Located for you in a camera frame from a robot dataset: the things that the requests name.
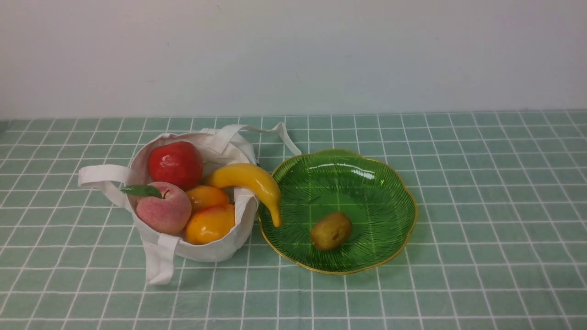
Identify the brown kiwi fruit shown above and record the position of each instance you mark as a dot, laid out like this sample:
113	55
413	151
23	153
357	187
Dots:
331	232

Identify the green glass plate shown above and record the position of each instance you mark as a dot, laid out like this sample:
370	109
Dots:
370	193

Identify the white cloth bag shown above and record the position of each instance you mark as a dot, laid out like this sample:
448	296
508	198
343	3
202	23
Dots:
218	147

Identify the lower orange fruit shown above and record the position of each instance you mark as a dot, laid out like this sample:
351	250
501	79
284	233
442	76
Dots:
210	224

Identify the orange fruit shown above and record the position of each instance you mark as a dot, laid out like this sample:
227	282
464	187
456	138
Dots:
210	224
203	197

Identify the red apple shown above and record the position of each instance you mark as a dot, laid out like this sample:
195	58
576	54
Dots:
179	163

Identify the upper orange fruit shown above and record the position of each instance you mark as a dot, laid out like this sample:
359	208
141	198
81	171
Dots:
203	197

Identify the green checkered tablecloth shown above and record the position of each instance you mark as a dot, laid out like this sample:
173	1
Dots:
500	242

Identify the yellow banana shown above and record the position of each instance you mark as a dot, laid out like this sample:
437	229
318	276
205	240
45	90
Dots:
253	178

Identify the pink peach with leaf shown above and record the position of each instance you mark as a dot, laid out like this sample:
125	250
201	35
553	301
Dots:
162	206

